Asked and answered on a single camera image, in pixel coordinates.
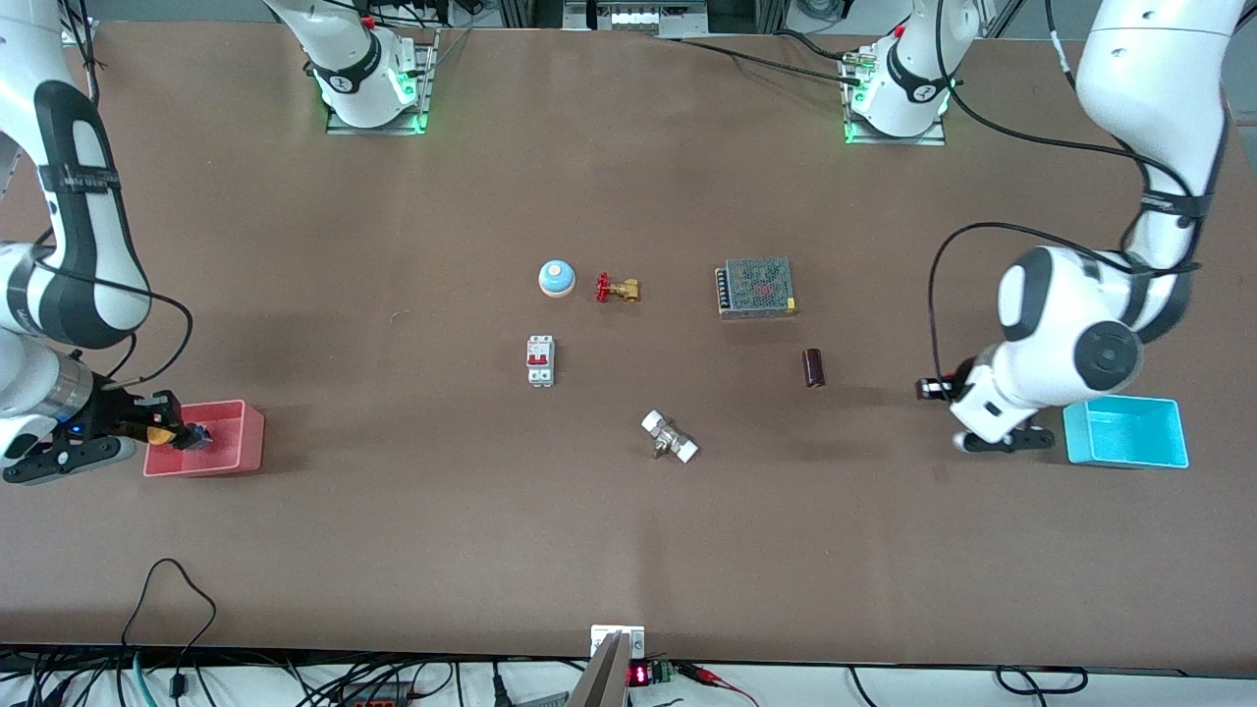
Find red clip lead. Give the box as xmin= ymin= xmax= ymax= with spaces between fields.
xmin=678 ymin=664 xmax=757 ymax=707

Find pink plastic bin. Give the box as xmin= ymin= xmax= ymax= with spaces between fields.
xmin=143 ymin=399 xmax=266 ymax=479

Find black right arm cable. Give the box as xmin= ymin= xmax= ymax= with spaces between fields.
xmin=29 ymin=0 xmax=194 ymax=391

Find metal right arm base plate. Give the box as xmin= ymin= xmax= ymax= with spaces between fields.
xmin=326 ymin=27 xmax=435 ymax=136

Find yellow push button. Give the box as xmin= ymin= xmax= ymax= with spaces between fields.
xmin=147 ymin=408 xmax=213 ymax=453

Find black coiled cable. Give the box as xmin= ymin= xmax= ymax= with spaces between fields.
xmin=995 ymin=666 xmax=1089 ymax=696

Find black looped cable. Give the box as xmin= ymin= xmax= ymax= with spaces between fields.
xmin=121 ymin=558 xmax=219 ymax=698

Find black table cable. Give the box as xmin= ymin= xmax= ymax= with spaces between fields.
xmin=676 ymin=29 xmax=870 ymax=89

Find grey socket box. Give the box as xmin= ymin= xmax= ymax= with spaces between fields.
xmin=563 ymin=0 xmax=710 ymax=40

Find metal mesh power supply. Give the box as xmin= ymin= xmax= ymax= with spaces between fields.
xmin=715 ymin=256 xmax=797 ymax=320

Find metal fitting white ends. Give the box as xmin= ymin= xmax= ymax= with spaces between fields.
xmin=640 ymin=410 xmax=700 ymax=464

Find cyan plastic bin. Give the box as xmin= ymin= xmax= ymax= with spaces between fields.
xmin=1064 ymin=396 xmax=1191 ymax=469

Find grey camera support bar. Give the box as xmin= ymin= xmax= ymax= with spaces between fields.
xmin=568 ymin=631 xmax=629 ymax=707

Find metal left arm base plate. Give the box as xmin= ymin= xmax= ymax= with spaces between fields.
xmin=843 ymin=49 xmax=947 ymax=146

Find white metal camera bracket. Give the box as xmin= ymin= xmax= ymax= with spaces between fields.
xmin=590 ymin=625 xmax=646 ymax=661

